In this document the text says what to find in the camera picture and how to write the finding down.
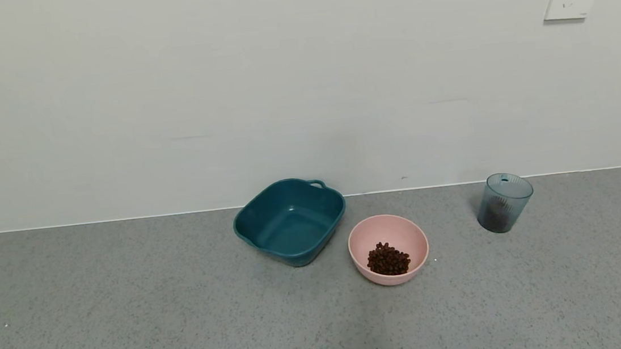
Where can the blue ribbed transparent cup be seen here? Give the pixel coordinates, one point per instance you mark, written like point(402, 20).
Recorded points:
point(519, 208)

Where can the pink plastic bowl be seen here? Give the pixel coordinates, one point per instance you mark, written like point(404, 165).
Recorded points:
point(368, 237)

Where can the roasted coffee beans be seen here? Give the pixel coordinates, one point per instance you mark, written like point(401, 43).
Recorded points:
point(388, 259)

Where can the teal square plastic basin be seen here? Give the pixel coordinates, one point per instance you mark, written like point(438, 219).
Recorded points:
point(293, 227)

